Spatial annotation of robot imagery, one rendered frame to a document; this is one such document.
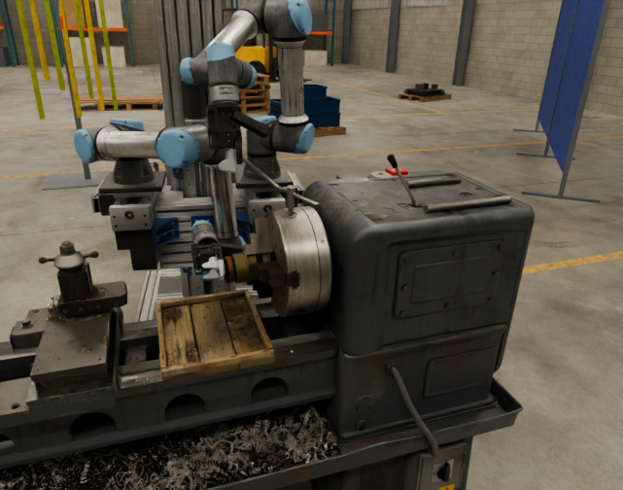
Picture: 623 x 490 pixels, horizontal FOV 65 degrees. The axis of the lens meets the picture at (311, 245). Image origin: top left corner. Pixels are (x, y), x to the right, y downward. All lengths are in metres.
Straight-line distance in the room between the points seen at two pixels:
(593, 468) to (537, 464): 0.23
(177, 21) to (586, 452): 2.50
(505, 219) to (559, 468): 1.38
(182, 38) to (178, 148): 0.64
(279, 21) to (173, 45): 0.47
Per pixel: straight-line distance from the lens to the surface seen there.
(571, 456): 2.62
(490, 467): 2.43
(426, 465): 1.81
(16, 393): 1.41
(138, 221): 1.86
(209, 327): 1.51
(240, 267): 1.37
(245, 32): 1.73
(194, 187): 2.07
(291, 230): 1.31
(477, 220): 1.41
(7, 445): 1.57
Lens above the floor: 1.72
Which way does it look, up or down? 24 degrees down
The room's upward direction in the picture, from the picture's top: 1 degrees clockwise
